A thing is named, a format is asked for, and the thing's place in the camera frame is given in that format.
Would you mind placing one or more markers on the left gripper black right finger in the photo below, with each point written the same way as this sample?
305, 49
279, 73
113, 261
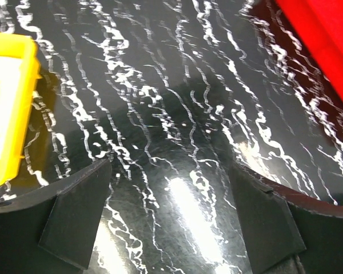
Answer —
286, 231

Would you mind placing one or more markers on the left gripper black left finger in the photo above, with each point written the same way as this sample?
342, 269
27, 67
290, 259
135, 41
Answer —
53, 229

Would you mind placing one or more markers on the yellow plastic tray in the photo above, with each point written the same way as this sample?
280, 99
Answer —
24, 48

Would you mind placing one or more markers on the black marble pattern mat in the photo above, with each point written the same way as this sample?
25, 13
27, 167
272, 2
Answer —
172, 93

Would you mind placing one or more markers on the red plastic bin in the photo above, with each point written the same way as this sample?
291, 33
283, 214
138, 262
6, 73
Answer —
319, 24

